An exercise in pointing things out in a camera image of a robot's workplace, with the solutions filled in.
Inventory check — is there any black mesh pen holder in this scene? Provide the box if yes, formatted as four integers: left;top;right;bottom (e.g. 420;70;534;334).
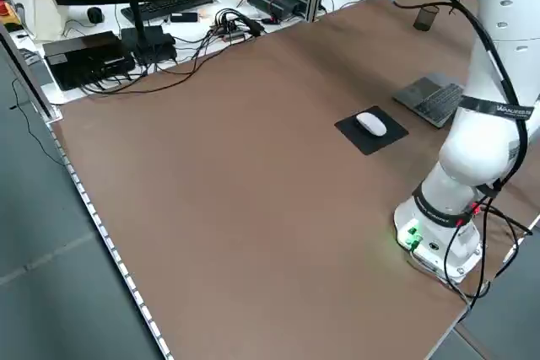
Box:
413;6;438;33

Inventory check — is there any black mouse mat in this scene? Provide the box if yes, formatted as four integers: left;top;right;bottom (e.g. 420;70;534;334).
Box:
333;105;410;156

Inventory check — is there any white computer mouse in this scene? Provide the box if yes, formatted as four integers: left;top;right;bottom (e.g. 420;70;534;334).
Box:
354;111;387;137

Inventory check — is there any white equipment table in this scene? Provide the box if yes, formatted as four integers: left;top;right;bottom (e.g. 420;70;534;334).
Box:
8;0;423;106

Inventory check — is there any black hub with plugs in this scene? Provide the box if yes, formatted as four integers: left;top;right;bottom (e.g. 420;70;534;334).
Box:
208;7;266;44

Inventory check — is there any black phone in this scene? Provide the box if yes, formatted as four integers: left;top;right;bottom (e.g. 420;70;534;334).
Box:
169;11;199;24

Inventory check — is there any grey open laptop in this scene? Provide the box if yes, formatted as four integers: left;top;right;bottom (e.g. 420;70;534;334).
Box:
391;73;465;129

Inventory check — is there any black keyboard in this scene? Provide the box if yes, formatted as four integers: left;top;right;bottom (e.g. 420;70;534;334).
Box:
120;0;219;23

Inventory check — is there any black equipment box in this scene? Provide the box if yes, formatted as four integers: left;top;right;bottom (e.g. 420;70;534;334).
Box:
42;30;137;92

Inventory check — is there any yellow red emergency stop button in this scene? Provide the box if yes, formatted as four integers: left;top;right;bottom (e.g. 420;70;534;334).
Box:
0;0;20;26

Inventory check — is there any long black cable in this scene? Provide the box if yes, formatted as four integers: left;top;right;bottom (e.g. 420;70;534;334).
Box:
79;30;220;96

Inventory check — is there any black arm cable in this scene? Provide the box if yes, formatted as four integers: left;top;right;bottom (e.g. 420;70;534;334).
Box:
379;0;535;309

